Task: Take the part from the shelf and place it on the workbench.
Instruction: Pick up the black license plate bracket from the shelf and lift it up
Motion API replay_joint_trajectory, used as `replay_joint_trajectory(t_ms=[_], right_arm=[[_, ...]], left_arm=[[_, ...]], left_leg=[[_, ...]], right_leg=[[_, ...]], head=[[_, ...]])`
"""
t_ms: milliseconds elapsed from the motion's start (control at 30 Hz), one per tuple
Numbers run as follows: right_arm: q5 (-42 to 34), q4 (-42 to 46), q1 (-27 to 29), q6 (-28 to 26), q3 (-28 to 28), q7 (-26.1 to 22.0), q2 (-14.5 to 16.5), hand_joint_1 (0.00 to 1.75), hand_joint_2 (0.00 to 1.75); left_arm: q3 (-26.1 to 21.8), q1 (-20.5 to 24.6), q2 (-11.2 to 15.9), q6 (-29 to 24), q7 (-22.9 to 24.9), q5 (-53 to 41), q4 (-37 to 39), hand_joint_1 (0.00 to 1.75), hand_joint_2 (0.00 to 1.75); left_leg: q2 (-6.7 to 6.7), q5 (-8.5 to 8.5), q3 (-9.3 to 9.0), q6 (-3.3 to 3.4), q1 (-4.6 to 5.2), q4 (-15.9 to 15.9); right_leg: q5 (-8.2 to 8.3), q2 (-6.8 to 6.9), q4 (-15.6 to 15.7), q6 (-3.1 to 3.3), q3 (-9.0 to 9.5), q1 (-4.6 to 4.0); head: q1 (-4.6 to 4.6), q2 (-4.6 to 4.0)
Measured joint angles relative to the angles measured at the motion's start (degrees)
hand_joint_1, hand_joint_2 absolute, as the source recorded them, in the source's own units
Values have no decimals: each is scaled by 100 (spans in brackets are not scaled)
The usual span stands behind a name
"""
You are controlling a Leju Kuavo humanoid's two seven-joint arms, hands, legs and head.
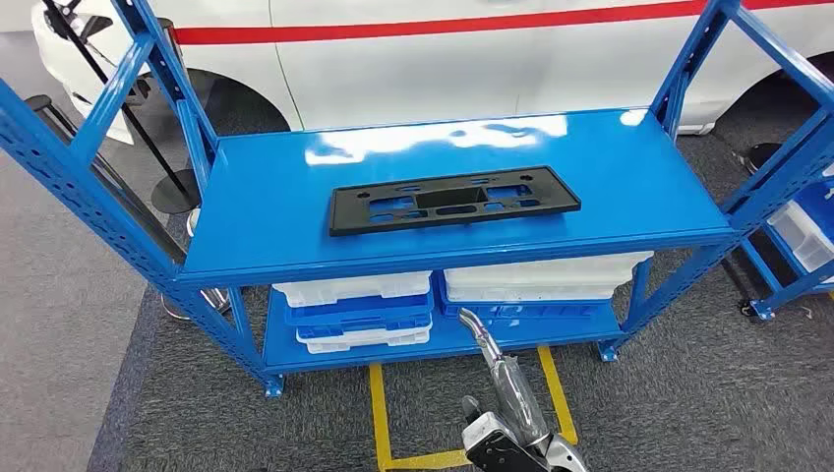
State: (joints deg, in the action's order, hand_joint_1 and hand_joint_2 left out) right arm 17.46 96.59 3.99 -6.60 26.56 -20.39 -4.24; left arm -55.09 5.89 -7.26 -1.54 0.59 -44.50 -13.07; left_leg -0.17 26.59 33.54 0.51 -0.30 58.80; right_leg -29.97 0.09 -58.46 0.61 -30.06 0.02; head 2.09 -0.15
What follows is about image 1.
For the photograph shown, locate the black plastic frame part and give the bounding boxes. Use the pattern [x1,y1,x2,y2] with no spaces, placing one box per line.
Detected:
[328,165,582,238]

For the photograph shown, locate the large blue metal shelf rack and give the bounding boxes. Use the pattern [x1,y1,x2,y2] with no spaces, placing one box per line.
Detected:
[0,0,834,400]

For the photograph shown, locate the white car with red stripe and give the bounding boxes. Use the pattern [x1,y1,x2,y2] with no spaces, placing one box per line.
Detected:
[29,0,834,148]

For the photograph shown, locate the yellow floor tape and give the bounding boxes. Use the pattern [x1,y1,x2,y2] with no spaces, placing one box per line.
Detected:
[368,345,580,472]

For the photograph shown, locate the black pole stand round base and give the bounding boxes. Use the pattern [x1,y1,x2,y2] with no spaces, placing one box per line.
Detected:
[39,0,202,217]

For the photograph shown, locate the small blue wheeled rack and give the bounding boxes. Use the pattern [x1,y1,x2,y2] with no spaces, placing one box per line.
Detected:
[736,162,834,323]

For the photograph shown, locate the clear plastic bin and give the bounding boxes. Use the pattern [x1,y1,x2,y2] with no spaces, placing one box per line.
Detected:
[766,200,834,275]

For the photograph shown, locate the chrome stanchion post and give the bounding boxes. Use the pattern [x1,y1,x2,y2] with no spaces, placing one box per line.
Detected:
[25,93,231,322]

